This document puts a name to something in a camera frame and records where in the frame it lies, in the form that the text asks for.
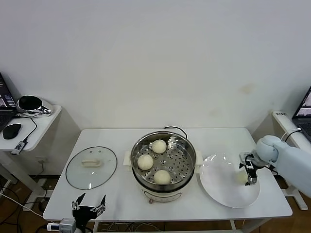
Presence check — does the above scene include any cream electric cooker base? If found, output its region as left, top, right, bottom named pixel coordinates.
left=123, top=150, right=204, bottom=204

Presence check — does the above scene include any black laptop with plugged cables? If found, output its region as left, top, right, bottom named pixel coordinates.
left=292, top=87, right=311, bottom=141

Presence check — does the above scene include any black cooker power cable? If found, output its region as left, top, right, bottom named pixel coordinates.
left=164, top=126, right=189, bottom=140

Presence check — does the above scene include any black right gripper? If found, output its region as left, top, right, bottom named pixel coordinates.
left=239, top=159, right=258, bottom=187

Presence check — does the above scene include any chrome and black headset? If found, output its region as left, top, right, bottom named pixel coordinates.
left=17, top=94, right=54, bottom=117

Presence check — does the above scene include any black laptop beside mouse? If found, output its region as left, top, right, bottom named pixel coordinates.
left=0, top=70, right=19, bottom=133

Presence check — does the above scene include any white laptop cable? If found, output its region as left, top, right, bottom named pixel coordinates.
left=281, top=128, right=303, bottom=142

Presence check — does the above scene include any black computer mouse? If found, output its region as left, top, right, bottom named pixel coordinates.
left=2, top=123, right=22, bottom=139

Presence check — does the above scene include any black dongle cable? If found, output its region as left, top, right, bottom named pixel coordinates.
left=15, top=114, right=39, bottom=143

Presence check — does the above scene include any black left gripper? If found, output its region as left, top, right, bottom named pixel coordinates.
left=71, top=193, right=107, bottom=223

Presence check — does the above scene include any white side desk with mouse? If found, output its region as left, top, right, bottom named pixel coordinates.
left=0, top=104, right=63, bottom=203

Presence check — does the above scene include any white round plate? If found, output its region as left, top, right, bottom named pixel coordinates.
left=199, top=152, right=261, bottom=209

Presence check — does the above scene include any white floor cable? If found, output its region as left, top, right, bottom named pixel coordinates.
left=0, top=193, right=46, bottom=218

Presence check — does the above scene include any black laptop cable with adapter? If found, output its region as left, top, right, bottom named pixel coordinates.
left=283, top=130, right=303, bottom=146

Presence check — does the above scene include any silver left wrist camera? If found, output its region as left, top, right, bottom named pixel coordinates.
left=46, top=217, right=76, bottom=233

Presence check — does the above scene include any white steamed baozi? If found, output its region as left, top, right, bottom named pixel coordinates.
left=152, top=139, right=168, bottom=154
left=154, top=169, right=172, bottom=185
left=234, top=171, right=248, bottom=185
left=137, top=154, right=154, bottom=170

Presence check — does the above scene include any perforated steel steamer basket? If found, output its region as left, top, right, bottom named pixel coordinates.
left=130, top=131, right=197, bottom=192

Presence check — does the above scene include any white side desk with label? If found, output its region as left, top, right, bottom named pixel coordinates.
left=272, top=112, right=311, bottom=211

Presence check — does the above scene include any glass lid with cream handle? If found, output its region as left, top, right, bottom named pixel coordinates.
left=66, top=145, right=119, bottom=190

